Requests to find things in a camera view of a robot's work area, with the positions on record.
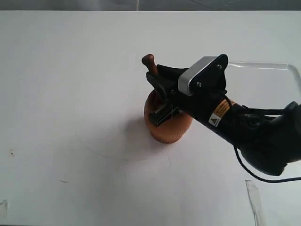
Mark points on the dark wooden pestle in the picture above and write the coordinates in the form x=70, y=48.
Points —
x=149, y=62

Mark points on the clear tape piece left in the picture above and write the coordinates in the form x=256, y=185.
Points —
x=3, y=208

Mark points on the white rectangular tray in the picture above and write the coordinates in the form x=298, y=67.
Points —
x=271, y=66

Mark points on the wooden mortar cup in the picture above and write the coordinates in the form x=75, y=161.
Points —
x=171, y=130

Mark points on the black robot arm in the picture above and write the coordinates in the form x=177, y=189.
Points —
x=268, y=139

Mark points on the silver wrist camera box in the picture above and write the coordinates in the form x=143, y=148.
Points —
x=208, y=72

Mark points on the clear tape strip right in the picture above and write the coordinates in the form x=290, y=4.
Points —
x=255, y=203

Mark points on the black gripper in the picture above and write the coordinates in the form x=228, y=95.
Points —
x=210, y=107

